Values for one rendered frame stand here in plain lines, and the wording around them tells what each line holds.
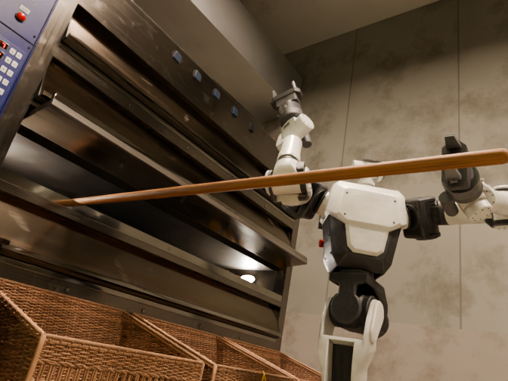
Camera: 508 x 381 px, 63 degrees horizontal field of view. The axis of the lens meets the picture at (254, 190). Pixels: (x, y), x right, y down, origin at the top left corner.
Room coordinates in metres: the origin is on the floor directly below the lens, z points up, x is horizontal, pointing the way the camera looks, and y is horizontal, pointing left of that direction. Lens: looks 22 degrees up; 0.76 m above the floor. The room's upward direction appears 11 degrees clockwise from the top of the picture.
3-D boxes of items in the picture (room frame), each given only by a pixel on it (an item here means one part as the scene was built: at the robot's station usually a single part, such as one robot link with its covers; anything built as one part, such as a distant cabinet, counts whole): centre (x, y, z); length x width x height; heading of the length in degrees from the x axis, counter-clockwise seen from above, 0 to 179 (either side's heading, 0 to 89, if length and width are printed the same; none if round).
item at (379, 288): (1.43, -0.44, 1.00); 0.28 x 0.13 x 0.18; 142
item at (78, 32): (1.95, 0.25, 1.80); 1.79 x 0.11 x 0.19; 142
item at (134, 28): (1.97, 0.27, 1.99); 1.80 x 0.08 x 0.21; 142
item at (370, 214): (1.42, -0.40, 1.27); 0.34 x 0.30 x 0.36; 87
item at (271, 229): (1.95, 0.25, 1.54); 1.79 x 0.11 x 0.19; 142
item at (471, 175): (0.89, -0.49, 1.28); 0.12 x 0.10 x 0.13; 142
